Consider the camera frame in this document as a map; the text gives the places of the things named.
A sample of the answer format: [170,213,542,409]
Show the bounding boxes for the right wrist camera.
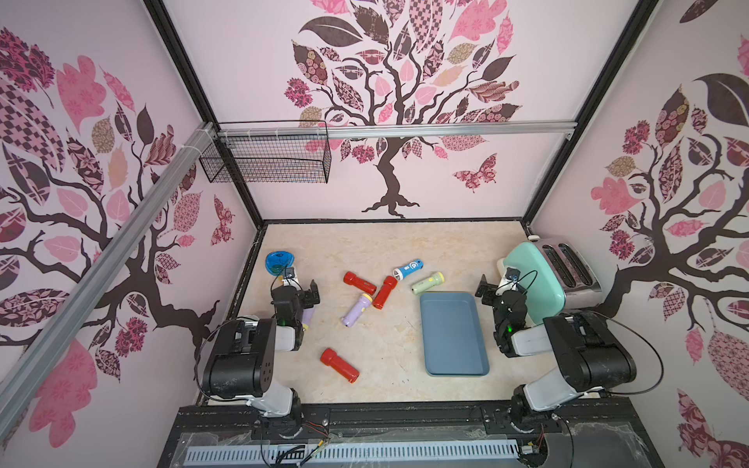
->
[504,267,522,283]

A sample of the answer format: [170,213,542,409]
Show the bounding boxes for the purple yellow flashlight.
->
[341,292,373,328]

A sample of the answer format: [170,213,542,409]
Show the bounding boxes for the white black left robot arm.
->
[198,281,320,425]

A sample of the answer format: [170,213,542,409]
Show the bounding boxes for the black wire basket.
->
[199,119,333,184]

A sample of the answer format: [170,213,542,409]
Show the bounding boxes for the blue lidded snack cup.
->
[264,251,295,277]

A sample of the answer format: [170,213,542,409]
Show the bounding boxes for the blue plastic tray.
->
[419,292,490,378]

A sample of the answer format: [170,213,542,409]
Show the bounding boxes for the aluminium frame rail left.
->
[1,122,216,437]

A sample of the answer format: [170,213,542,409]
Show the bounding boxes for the green yellow flashlight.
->
[412,272,445,296]

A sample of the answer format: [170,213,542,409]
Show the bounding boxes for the white slotted cable duct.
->
[181,440,519,467]

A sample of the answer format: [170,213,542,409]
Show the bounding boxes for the aluminium frame rail back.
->
[218,121,577,140]

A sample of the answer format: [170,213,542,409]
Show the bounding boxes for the blue white flashlight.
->
[392,259,423,281]

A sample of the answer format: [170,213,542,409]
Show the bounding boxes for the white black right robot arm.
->
[475,277,637,432]

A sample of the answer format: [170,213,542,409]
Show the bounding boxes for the mint green toaster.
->
[497,237,604,325]

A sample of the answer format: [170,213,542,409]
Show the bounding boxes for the red flashlight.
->
[372,276,398,310]
[343,271,376,296]
[320,348,360,383]

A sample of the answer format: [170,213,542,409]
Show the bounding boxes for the aluminium frame rail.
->
[1,122,216,437]
[218,121,577,140]

